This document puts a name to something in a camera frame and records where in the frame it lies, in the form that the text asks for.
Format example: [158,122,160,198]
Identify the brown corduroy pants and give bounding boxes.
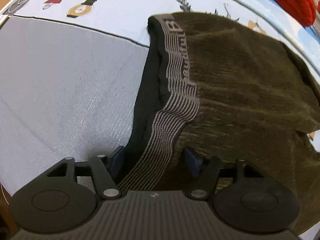
[115,13,319,234]

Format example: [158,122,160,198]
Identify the blue white patterned bedding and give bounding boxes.
[190,0,320,75]

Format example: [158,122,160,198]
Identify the white patterned bed sheet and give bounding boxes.
[0,0,320,153]

